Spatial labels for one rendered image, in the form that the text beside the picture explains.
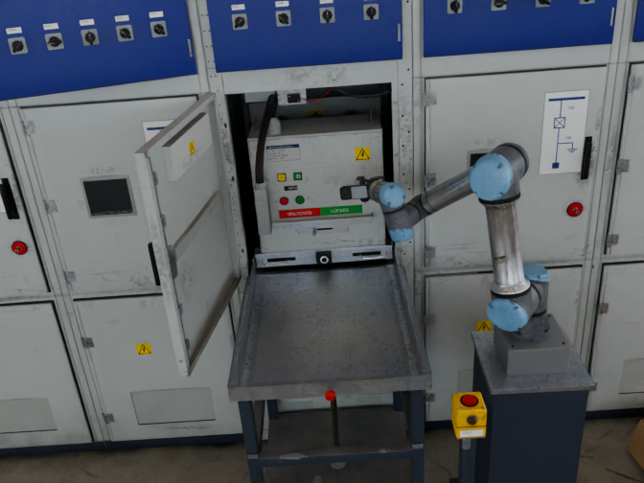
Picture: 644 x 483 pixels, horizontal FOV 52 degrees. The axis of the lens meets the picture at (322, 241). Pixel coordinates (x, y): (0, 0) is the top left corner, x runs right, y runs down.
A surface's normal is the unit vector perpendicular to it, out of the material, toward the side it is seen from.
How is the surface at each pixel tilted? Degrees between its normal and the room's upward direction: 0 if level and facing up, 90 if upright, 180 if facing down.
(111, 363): 90
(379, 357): 0
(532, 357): 90
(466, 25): 90
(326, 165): 90
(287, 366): 0
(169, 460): 0
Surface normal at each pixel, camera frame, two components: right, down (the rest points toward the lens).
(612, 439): -0.07, -0.89
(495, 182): -0.60, 0.27
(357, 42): 0.01, 0.45
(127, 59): 0.31, 0.40
